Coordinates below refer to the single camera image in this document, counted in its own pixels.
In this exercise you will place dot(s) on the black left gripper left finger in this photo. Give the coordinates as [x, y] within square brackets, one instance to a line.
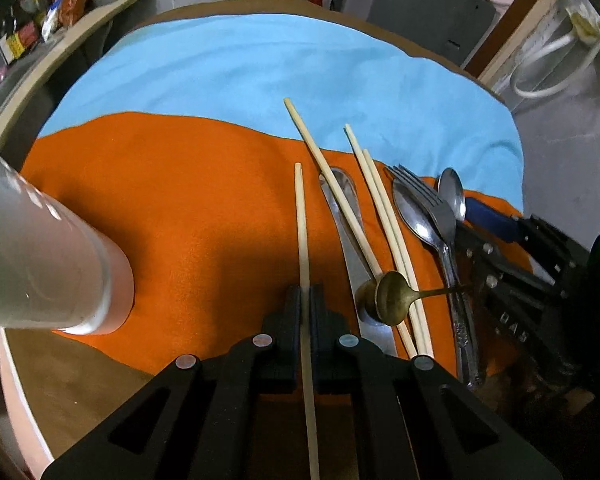
[278, 362]

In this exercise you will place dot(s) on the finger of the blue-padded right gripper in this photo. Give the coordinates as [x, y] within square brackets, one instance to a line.
[483, 267]
[509, 229]

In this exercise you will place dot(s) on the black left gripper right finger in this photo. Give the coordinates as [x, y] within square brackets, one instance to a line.
[335, 367]

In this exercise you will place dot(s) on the small brass spoon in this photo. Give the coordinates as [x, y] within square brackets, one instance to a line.
[393, 297]

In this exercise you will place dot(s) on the wooden chopstick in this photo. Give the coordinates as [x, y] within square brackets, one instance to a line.
[405, 335]
[305, 332]
[337, 191]
[406, 265]

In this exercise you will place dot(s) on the steel fork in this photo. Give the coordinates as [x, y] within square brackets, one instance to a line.
[442, 218]

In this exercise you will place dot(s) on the small steel spoon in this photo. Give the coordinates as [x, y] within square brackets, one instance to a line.
[450, 188]

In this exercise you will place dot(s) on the large steel spoon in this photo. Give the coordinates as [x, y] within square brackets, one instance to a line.
[416, 220]

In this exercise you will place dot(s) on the wooden chopstick over knife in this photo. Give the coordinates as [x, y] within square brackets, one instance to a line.
[337, 191]

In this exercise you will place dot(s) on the orange cloth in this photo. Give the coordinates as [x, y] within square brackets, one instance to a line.
[205, 213]

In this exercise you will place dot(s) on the cream rubber gloves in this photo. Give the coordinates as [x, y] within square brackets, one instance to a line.
[586, 22]

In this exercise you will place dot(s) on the grey cabinet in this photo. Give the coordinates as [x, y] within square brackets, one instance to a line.
[449, 28]

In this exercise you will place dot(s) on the white plastic utensil cup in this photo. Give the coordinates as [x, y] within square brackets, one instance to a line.
[56, 271]

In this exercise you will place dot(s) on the light blue cloth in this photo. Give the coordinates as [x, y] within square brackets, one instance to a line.
[244, 69]

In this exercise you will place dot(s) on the dark soy sauce bottle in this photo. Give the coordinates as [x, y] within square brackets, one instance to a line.
[17, 37]

